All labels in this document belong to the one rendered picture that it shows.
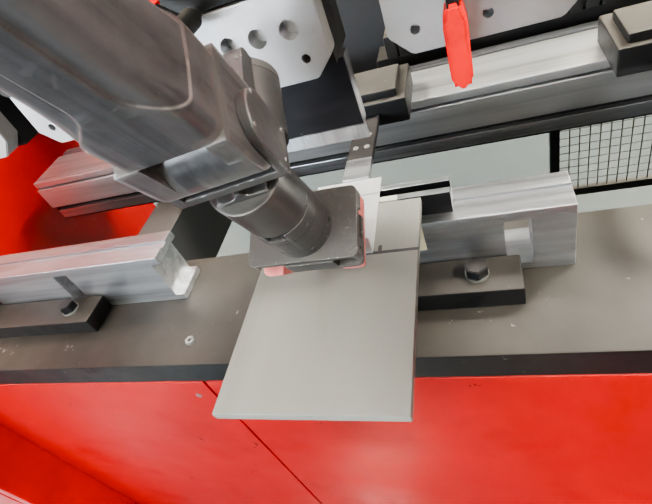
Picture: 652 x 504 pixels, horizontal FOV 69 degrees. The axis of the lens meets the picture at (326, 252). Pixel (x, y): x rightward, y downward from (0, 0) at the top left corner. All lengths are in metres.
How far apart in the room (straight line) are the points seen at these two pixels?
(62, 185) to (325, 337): 0.81
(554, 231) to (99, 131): 0.48
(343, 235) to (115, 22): 0.25
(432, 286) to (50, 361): 0.61
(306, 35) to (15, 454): 1.09
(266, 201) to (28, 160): 1.06
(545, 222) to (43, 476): 1.17
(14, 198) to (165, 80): 1.09
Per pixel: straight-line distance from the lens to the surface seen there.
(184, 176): 0.28
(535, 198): 0.57
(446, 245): 0.59
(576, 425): 0.70
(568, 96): 0.79
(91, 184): 1.09
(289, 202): 0.33
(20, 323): 0.96
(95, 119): 0.22
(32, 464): 1.32
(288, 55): 0.45
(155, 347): 0.75
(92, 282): 0.85
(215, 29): 0.46
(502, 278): 0.58
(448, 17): 0.39
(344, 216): 0.40
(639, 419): 0.70
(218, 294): 0.75
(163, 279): 0.76
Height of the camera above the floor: 1.34
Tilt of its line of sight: 41 degrees down
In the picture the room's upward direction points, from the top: 25 degrees counter-clockwise
